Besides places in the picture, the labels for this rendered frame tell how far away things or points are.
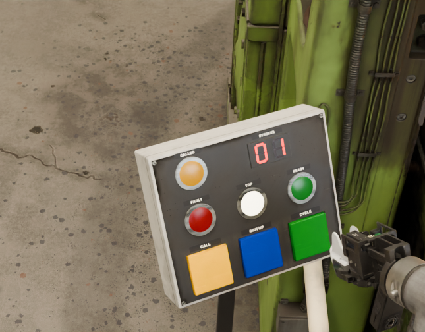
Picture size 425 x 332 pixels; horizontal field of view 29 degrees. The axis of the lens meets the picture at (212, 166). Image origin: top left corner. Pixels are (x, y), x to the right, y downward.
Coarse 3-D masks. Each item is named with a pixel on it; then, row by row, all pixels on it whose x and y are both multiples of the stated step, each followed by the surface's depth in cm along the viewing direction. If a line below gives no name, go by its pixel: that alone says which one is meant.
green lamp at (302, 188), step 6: (300, 180) 148; (306, 180) 149; (294, 186) 148; (300, 186) 149; (306, 186) 149; (312, 186) 150; (294, 192) 149; (300, 192) 149; (306, 192) 149; (300, 198) 149
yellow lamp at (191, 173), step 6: (186, 162) 140; (192, 162) 140; (186, 168) 140; (192, 168) 140; (198, 168) 140; (180, 174) 140; (186, 174) 140; (192, 174) 140; (198, 174) 141; (186, 180) 140; (192, 180) 141; (198, 180) 141
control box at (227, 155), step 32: (224, 128) 147; (256, 128) 144; (288, 128) 146; (320, 128) 148; (160, 160) 138; (192, 160) 140; (224, 160) 142; (256, 160) 144; (288, 160) 147; (320, 160) 150; (160, 192) 139; (192, 192) 141; (224, 192) 144; (288, 192) 148; (320, 192) 151; (160, 224) 141; (224, 224) 145; (256, 224) 147; (160, 256) 147; (288, 256) 151; (320, 256) 154; (224, 288) 147
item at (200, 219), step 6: (198, 210) 142; (204, 210) 143; (192, 216) 142; (198, 216) 142; (204, 216) 143; (210, 216) 143; (192, 222) 142; (198, 222) 142; (204, 222) 143; (210, 222) 143; (192, 228) 142; (198, 228) 143; (204, 228) 143
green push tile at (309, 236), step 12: (312, 216) 151; (324, 216) 151; (300, 228) 150; (312, 228) 151; (324, 228) 152; (300, 240) 151; (312, 240) 152; (324, 240) 152; (300, 252) 151; (312, 252) 152
